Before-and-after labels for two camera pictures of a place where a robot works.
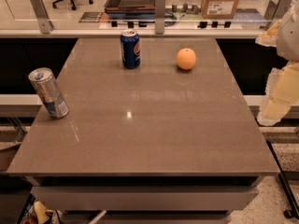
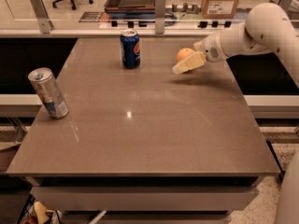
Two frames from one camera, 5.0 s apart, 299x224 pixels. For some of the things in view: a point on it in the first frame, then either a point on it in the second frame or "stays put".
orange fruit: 186,59 stays put
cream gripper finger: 281,93 -> 209,47
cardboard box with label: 220,2 stays put
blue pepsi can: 131,49 stays put
